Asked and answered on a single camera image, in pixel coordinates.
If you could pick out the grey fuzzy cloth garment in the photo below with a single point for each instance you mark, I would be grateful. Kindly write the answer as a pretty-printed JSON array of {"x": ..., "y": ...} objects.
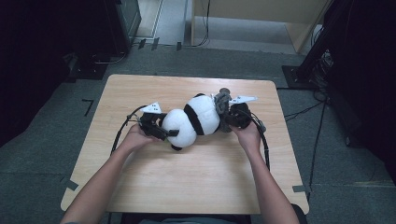
[{"x": 221, "y": 107}]

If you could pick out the dark curtain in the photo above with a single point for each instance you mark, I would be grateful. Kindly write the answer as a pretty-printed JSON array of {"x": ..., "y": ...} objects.
[
  {"x": 367, "y": 77},
  {"x": 37, "y": 62}
]

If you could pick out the black metal stand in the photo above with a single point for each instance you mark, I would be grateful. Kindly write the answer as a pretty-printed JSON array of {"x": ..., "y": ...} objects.
[{"x": 314, "y": 59}]

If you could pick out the light wooden partition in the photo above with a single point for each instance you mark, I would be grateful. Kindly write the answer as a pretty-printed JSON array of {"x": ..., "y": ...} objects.
[{"x": 249, "y": 9}]

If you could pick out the dark tape piece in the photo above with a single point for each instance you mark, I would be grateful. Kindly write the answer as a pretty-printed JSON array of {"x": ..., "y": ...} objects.
[
  {"x": 155, "y": 43},
  {"x": 142, "y": 43},
  {"x": 179, "y": 46}
]

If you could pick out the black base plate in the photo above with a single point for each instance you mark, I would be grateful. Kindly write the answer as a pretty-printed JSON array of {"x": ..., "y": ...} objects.
[
  {"x": 291, "y": 77},
  {"x": 90, "y": 70}
]

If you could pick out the person's left hand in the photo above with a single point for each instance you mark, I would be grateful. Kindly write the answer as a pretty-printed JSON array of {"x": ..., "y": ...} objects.
[{"x": 138, "y": 140}]

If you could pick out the person's right hand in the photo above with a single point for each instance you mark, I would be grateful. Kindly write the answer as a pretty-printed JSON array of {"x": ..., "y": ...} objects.
[{"x": 250, "y": 138}]

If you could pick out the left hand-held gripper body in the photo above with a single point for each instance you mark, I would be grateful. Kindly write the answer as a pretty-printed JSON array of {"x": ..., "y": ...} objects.
[{"x": 149, "y": 121}]

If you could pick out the dark cabinet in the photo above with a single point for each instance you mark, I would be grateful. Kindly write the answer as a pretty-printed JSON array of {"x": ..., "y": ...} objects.
[{"x": 124, "y": 25}]

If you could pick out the grey round table grommet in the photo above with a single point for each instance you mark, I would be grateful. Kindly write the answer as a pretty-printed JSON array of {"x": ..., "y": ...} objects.
[{"x": 224, "y": 90}]

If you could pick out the panda plush toy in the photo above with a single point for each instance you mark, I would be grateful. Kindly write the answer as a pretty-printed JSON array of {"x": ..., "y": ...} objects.
[{"x": 202, "y": 113}]

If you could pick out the black chair armrest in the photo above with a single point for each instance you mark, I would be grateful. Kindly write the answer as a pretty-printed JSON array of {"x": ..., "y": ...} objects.
[{"x": 302, "y": 216}]

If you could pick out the grey tape strip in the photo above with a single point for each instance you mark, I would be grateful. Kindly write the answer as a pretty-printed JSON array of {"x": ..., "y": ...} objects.
[
  {"x": 71, "y": 184},
  {"x": 300, "y": 188}
]

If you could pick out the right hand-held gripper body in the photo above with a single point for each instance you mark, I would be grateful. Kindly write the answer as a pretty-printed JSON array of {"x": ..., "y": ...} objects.
[{"x": 241, "y": 116}]

